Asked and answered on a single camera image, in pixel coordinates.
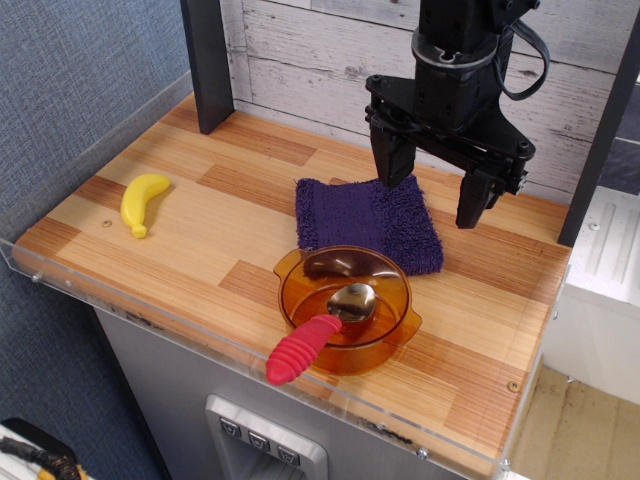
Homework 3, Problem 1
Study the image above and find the silver button control panel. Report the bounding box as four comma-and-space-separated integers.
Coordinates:
205, 395, 329, 479

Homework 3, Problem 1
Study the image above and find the red handled metal spoon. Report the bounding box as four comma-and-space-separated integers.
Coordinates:
266, 283, 377, 386

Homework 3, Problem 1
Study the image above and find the clear acrylic table guard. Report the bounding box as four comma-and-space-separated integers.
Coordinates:
1, 66, 568, 479

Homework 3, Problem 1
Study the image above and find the black right vertical post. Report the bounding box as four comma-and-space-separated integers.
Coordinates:
557, 14, 639, 247

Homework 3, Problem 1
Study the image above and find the grey metal cabinet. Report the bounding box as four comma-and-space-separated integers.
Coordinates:
97, 311, 456, 479

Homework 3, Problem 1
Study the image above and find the white ribbed side unit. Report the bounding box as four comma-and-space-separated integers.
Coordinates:
542, 187, 639, 403

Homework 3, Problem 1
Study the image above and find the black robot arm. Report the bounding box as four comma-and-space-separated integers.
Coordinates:
365, 1, 550, 229

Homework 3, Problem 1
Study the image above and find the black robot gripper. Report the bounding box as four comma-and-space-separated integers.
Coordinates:
366, 42, 536, 229

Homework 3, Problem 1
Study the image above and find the orange transparent plastic bowl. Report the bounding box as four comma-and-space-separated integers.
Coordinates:
267, 246, 422, 385

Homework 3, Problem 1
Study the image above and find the yellow toy banana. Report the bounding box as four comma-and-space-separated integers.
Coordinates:
120, 173, 171, 239

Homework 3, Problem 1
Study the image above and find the purple blue terry cloth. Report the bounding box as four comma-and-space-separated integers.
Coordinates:
295, 175, 444, 276

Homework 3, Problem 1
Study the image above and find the black yellow object bottom left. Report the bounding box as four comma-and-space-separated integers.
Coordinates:
1, 418, 91, 479

